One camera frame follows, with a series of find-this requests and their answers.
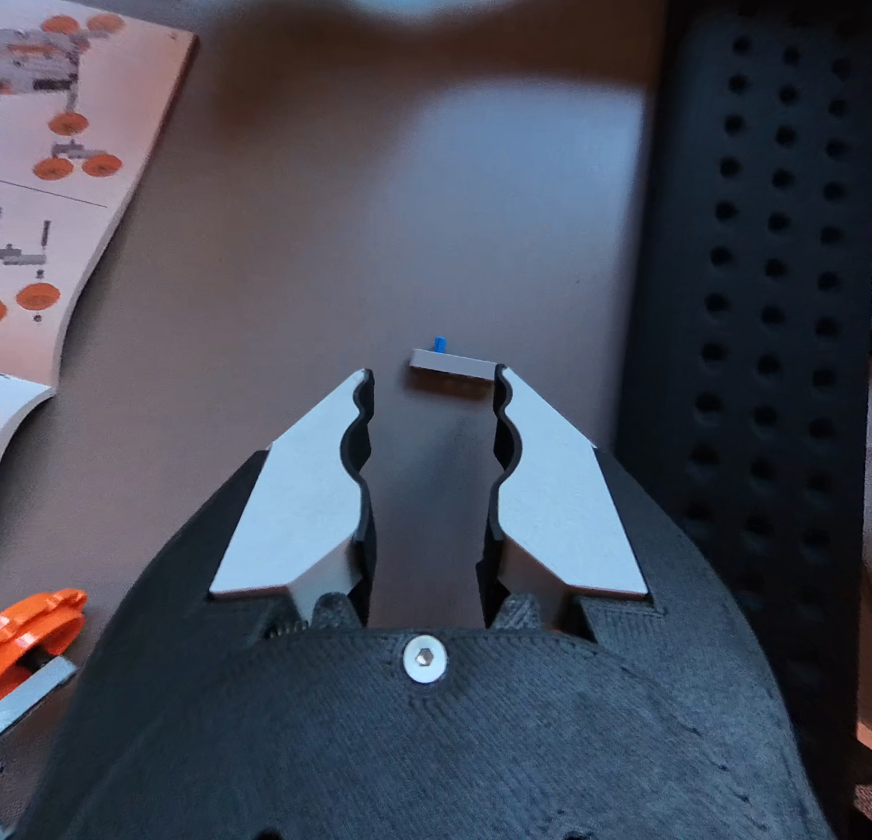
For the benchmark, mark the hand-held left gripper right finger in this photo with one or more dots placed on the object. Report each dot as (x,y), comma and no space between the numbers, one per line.
(565,513)

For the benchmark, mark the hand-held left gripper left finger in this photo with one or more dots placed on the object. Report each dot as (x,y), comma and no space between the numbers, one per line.
(293,513)

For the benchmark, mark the grey desk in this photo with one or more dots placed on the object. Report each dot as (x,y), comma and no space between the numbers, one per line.
(272,240)

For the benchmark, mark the black perforated chair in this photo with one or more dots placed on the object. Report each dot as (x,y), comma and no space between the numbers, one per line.
(749,309)

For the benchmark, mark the grey orange toy robot model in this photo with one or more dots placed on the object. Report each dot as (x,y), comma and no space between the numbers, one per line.
(34,629)

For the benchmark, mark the open white instruction booklet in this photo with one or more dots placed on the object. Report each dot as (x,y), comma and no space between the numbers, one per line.
(82,193)

